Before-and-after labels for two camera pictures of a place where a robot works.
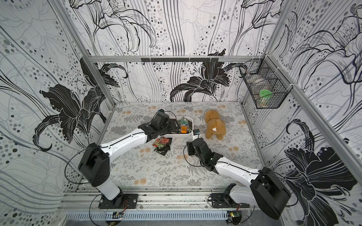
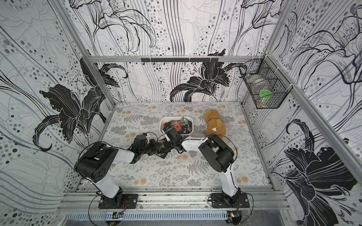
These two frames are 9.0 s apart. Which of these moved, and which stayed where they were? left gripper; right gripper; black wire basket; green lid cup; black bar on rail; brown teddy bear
Moved: right gripper; left gripper
Stayed: black bar on rail; green lid cup; black wire basket; brown teddy bear
